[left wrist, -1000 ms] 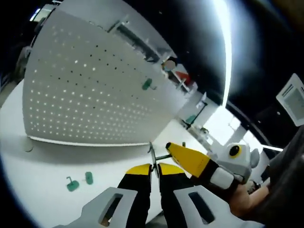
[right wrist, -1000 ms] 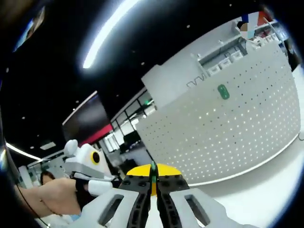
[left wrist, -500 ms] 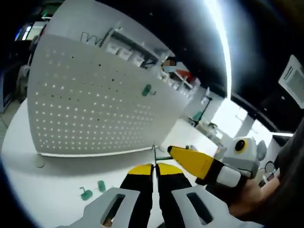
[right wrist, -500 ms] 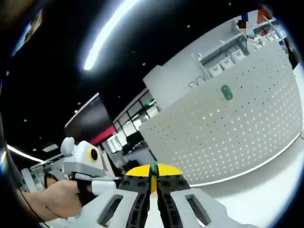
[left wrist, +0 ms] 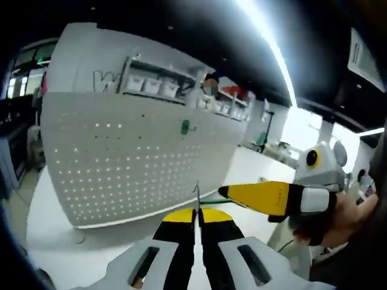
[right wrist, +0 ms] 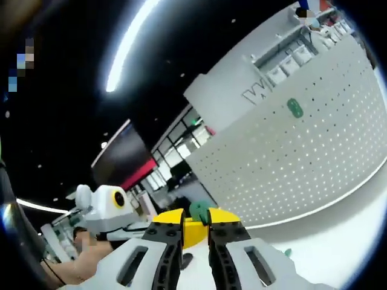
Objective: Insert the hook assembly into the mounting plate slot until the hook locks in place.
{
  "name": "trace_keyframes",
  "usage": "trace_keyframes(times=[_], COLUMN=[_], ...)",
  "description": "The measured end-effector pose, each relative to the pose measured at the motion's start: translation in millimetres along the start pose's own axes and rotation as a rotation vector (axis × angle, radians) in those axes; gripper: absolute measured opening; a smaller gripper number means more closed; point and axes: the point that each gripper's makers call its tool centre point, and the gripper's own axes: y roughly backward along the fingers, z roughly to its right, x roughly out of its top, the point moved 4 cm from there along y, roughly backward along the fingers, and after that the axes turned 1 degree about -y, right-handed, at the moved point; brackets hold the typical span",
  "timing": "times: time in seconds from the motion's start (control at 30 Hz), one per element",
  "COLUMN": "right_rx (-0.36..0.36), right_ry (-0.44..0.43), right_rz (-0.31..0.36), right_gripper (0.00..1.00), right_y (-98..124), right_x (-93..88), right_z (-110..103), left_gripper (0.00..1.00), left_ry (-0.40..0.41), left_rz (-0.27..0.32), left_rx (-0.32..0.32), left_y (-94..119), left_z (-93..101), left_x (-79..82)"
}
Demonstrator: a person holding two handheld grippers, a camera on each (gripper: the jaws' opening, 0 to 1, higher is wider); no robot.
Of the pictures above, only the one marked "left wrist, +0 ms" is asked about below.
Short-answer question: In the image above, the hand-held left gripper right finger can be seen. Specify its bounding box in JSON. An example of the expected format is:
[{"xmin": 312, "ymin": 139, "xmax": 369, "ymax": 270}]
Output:
[{"xmin": 198, "ymin": 207, "xmax": 296, "ymax": 290}]

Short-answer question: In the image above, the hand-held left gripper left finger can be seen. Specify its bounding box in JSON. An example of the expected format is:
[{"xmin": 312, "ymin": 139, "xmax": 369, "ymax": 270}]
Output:
[{"xmin": 99, "ymin": 207, "xmax": 198, "ymax": 290}]

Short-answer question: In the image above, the green hook assembly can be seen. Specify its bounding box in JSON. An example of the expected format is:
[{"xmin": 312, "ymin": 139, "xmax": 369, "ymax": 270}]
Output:
[
  {"xmin": 192, "ymin": 180, "xmax": 232, "ymax": 210},
  {"xmin": 180, "ymin": 119, "xmax": 197, "ymax": 136}
]

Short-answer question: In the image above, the white perforated mounting plate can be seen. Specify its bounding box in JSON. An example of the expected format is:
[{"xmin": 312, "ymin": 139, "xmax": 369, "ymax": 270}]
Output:
[{"xmin": 41, "ymin": 90, "xmax": 253, "ymax": 230}]

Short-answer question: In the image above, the person's right hand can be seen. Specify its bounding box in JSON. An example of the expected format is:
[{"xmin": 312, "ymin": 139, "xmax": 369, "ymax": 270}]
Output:
[{"xmin": 290, "ymin": 193, "xmax": 380, "ymax": 247}]

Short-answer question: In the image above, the green and black scooter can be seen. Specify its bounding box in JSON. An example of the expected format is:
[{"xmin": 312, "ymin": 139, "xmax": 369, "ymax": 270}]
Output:
[{"xmin": 252, "ymin": 110, "xmax": 275, "ymax": 153}]

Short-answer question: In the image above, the white hanging sign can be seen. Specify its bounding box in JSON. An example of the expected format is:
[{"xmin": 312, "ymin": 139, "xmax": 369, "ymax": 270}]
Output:
[{"xmin": 347, "ymin": 27, "xmax": 382, "ymax": 89}]

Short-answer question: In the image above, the ceiling light strip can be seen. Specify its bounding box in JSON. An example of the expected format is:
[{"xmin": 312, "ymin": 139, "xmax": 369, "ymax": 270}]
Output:
[{"xmin": 235, "ymin": 0, "xmax": 299, "ymax": 107}]

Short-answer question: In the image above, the white shelf with storage bins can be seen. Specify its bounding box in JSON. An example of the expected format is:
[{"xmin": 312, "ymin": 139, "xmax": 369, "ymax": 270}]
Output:
[{"xmin": 125, "ymin": 57, "xmax": 252, "ymax": 121}]

